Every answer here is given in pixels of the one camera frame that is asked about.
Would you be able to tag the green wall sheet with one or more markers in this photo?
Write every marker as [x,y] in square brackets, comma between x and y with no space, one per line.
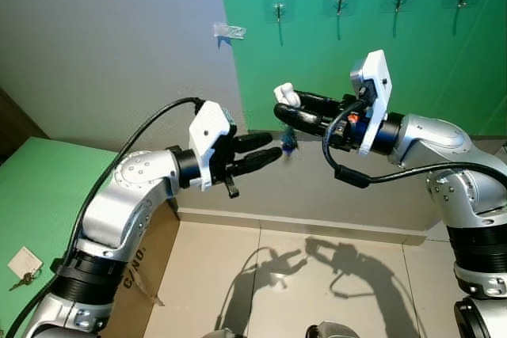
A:
[428,69]

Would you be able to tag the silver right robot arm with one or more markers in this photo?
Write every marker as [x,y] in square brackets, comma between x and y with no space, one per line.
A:
[467,211]

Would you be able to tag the dark brown wooden furniture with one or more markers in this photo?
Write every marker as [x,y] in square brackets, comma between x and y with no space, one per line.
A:
[12,124]

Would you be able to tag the brown cardboard box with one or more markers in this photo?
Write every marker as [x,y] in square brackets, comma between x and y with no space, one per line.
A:
[154,235]

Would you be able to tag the white key tag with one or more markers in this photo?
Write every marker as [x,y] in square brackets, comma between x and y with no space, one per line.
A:
[24,261]

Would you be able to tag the clear tape piece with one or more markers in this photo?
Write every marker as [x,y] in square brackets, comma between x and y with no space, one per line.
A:
[230,32]

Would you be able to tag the grey robot leg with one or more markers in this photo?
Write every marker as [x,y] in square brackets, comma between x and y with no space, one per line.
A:
[219,334]
[333,330]

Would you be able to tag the grey left robot leg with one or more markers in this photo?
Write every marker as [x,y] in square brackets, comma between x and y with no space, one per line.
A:
[219,334]

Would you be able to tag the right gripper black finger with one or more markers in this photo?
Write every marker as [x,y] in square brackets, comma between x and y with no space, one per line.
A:
[305,120]
[321,103]

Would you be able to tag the grey right robot leg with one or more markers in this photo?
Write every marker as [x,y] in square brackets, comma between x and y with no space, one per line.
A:
[333,330]

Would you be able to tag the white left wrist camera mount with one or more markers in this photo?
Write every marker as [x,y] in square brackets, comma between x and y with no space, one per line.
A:
[207,140]

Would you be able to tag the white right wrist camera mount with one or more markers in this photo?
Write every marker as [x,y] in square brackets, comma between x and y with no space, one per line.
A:
[374,89]

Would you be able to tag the green table cover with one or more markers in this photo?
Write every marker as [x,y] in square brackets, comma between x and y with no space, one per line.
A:
[32,195]

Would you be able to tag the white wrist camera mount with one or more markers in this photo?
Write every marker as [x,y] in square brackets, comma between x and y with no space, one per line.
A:
[374,89]
[207,140]

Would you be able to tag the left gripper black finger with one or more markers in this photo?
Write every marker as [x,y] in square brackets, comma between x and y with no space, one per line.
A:
[257,161]
[253,142]

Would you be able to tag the small brass key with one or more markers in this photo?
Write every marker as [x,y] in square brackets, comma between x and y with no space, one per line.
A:
[26,280]

